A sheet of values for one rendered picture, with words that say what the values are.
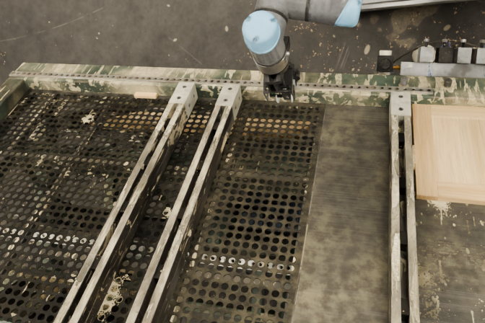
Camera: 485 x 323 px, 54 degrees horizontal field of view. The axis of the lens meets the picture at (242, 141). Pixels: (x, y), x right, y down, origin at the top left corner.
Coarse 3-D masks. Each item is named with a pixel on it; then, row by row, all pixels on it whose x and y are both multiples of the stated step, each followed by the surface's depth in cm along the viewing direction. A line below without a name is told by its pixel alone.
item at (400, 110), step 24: (408, 96) 157; (408, 120) 149; (408, 144) 141; (408, 168) 134; (408, 192) 128; (408, 216) 122; (408, 240) 117; (408, 264) 112; (408, 288) 108; (408, 312) 104
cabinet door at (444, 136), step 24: (432, 120) 155; (456, 120) 154; (480, 120) 153; (432, 144) 147; (456, 144) 147; (480, 144) 146; (432, 168) 140; (456, 168) 140; (480, 168) 139; (432, 192) 134; (456, 192) 133; (480, 192) 132
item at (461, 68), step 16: (416, 48) 186; (432, 48) 170; (448, 48) 169; (464, 48) 167; (480, 48) 166; (384, 64) 172; (400, 64) 179; (416, 64) 174; (432, 64) 173; (448, 64) 172; (464, 64) 170; (480, 64) 169
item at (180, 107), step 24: (192, 96) 175; (168, 120) 163; (168, 144) 157; (144, 168) 149; (144, 192) 142; (120, 216) 136; (96, 240) 128; (120, 240) 129; (96, 264) 123; (120, 264) 130; (72, 288) 118; (96, 288) 118; (72, 312) 116; (96, 312) 119
